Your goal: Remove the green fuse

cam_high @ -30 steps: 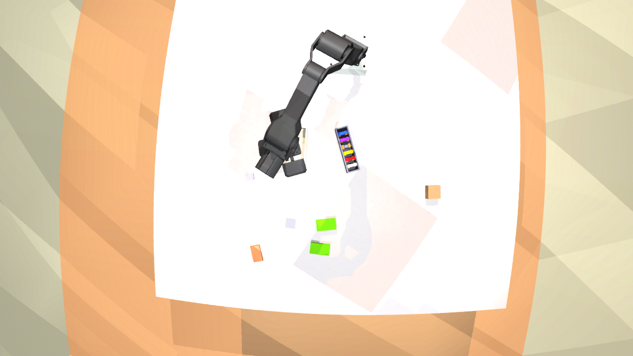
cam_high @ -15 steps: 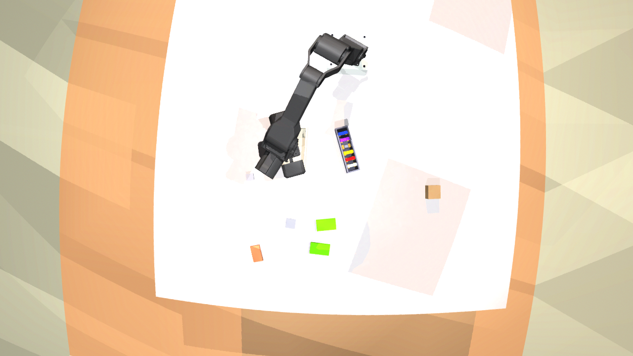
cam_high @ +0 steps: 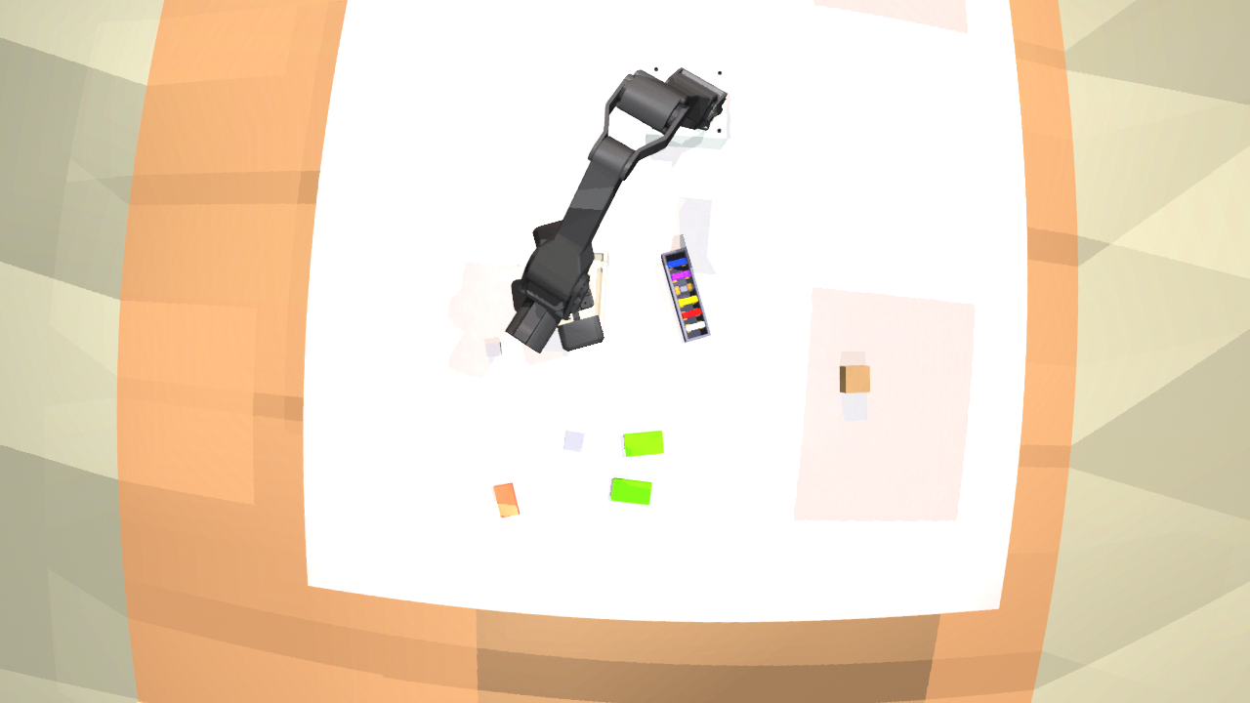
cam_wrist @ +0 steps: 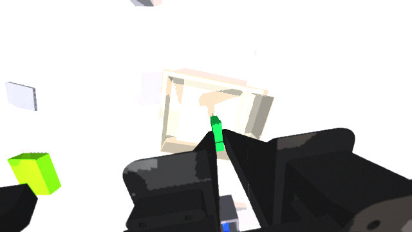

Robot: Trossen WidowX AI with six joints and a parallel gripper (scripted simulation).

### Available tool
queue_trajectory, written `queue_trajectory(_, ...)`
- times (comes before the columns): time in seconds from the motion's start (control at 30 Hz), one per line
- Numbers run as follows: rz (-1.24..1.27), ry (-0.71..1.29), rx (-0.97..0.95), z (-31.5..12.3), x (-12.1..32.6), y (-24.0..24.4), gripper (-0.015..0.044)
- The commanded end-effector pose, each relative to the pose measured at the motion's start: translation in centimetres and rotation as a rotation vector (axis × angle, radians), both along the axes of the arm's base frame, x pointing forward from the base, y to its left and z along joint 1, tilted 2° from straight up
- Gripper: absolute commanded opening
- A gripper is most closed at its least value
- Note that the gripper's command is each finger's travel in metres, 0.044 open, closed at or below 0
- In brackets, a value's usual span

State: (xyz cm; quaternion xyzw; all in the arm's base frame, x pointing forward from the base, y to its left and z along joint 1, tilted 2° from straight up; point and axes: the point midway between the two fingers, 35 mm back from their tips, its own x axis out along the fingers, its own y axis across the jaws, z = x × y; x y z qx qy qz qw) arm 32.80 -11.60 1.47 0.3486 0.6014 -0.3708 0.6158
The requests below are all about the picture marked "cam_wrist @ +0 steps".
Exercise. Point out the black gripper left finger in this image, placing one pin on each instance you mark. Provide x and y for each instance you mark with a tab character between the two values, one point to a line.
196	169

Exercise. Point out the grey fuse block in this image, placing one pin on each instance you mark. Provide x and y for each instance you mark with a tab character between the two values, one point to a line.
229	215

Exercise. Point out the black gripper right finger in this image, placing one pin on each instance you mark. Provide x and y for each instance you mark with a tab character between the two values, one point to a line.
260	165

